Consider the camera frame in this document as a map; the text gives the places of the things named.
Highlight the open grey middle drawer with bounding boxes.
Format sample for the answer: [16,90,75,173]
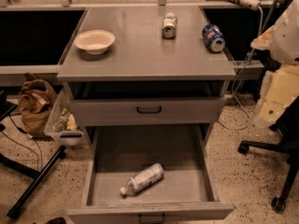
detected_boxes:
[68,124,235,224]

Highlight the clear plastic storage bin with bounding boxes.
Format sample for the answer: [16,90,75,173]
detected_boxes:
[44,90,84,147]

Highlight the white cable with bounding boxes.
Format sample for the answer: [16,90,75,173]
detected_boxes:
[217,5,265,133]

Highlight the clear plastic water bottle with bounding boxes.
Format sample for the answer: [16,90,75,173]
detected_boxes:
[120,163,164,196]

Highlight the green white soda can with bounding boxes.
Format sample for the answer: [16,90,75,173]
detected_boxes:
[162,12,178,38]

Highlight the blue soda can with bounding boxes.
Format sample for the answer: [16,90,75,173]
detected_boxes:
[202,24,225,52]

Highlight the white paper bowl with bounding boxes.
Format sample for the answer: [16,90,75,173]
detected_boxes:
[74,30,115,55]

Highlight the black cable on floor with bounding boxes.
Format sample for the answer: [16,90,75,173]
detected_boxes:
[0,113,44,172]

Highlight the closed grey top drawer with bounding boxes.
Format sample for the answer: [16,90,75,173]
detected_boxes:
[71,97,225,126]

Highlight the black stand legs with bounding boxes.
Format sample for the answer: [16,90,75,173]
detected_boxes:
[0,146,66,219]

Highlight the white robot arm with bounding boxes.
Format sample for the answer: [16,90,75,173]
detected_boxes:
[251,0,299,128]

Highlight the grey drawer cabinet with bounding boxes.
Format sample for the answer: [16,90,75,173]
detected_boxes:
[58,5,235,135]

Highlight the brown fabric bag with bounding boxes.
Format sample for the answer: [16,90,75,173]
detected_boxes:
[18,73,57,138]

